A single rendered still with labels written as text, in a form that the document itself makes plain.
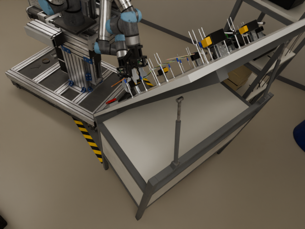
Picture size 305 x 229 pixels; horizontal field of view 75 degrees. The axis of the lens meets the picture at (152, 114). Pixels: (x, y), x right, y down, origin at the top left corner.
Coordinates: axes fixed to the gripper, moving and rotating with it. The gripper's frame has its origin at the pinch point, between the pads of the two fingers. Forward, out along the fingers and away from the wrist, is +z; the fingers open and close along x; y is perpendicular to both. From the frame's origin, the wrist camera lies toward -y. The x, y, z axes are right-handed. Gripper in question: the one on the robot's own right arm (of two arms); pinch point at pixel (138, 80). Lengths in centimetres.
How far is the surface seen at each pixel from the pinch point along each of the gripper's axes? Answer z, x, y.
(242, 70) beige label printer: 29, 119, 5
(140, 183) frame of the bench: 54, -23, 15
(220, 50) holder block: -19, 1, 51
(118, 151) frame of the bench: 41.6, -20.8, -6.9
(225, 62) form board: -21, -19, 65
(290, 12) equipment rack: -19, 102, 43
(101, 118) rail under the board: 24.7, -17.3, -25.7
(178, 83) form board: -19, -31, 60
